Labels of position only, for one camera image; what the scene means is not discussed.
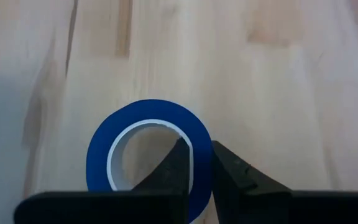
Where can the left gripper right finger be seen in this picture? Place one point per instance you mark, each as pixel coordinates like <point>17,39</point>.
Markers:
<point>241,189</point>

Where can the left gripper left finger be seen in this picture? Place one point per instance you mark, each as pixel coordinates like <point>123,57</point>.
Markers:
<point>172,174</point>

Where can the blue tape roll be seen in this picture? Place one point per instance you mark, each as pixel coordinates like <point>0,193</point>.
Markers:
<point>104,149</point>

